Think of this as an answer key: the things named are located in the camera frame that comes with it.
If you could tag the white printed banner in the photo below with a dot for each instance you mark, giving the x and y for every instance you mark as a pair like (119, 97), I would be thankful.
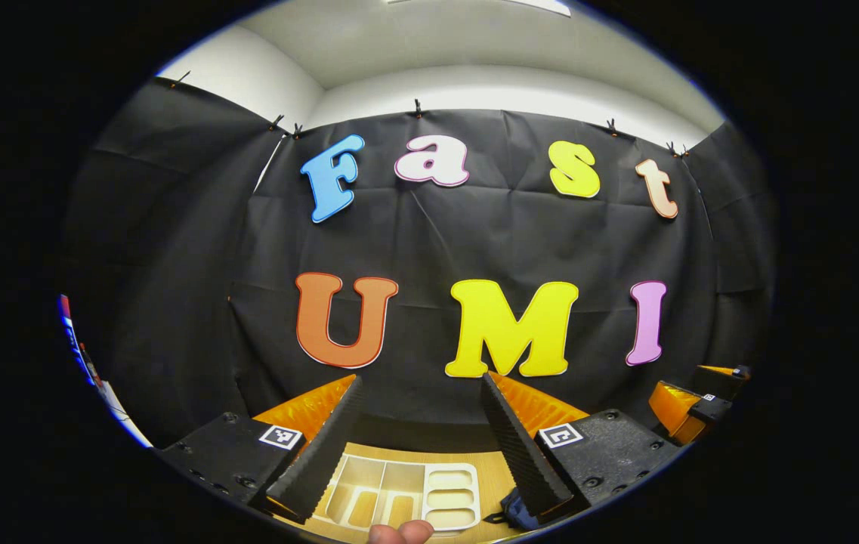
(119, 415)

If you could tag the blue schoolbag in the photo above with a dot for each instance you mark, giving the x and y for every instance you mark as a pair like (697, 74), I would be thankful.
(520, 515)

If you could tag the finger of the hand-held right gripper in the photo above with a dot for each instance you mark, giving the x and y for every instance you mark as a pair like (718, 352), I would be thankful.
(675, 408)
(716, 378)

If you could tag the white plastic bookshelf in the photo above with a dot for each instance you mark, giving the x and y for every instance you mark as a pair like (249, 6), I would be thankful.
(452, 499)

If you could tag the black backdrop cloth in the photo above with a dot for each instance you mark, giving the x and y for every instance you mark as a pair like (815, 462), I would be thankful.
(429, 242)

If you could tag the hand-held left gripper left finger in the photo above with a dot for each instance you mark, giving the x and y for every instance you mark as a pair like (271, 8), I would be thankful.
(323, 461)

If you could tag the row of black backdrop clips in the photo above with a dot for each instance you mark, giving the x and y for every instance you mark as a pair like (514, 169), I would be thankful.
(418, 108)

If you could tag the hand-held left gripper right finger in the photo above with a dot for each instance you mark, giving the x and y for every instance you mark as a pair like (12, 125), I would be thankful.
(520, 461)

